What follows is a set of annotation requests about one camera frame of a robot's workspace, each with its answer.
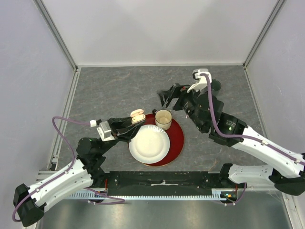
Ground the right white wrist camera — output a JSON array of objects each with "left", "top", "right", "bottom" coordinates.
[{"left": 187, "top": 68, "right": 212, "bottom": 93}]

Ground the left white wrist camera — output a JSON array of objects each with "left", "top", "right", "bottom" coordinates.
[{"left": 97, "top": 121, "right": 115, "bottom": 142}]

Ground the white paper plate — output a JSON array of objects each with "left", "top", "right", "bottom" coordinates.
[{"left": 128, "top": 125, "right": 170, "bottom": 164}]

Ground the pink earbud charging case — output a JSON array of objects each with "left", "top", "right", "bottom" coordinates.
[{"left": 130, "top": 109, "right": 146, "bottom": 124}]

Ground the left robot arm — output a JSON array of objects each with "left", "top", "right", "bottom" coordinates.
[{"left": 12, "top": 114, "right": 145, "bottom": 227}]

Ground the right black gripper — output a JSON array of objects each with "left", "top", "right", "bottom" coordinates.
[{"left": 157, "top": 82, "right": 206, "bottom": 131}]

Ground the grey cable duct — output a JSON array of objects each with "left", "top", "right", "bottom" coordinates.
[{"left": 65, "top": 189, "right": 234, "bottom": 201}]

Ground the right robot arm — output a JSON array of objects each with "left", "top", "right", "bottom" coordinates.
[{"left": 158, "top": 84, "right": 305, "bottom": 196}]

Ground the red round tray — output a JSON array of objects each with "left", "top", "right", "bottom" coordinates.
[{"left": 127, "top": 114, "right": 185, "bottom": 167}]

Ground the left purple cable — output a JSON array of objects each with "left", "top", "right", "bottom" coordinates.
[{"left": 11, "top": 116, "right": 126, "bottom": 222}]

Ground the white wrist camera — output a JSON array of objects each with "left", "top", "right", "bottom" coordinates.
[
  {"left": 97, "top": 121, "right": 115, "bottom": 142},
  {"left": 187, "top": 68, "right": 212, "bottom": 93}
]

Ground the beige mug black handle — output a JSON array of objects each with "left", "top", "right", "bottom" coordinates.
[{"left": 152, "top": 109, "right": 173, "bottom": 131}]

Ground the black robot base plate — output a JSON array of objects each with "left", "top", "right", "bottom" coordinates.
[{"left": 103, "top": 171, "right": 247, "bottom": 189}]

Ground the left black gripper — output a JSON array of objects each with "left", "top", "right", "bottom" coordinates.
[{"left": 98, "top": 114, "right": 146, "bottom": 156}]

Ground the dark green cup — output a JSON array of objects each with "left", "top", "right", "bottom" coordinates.
[{"left": 211, "top": 79, "right": 222, "bottom": 96}]

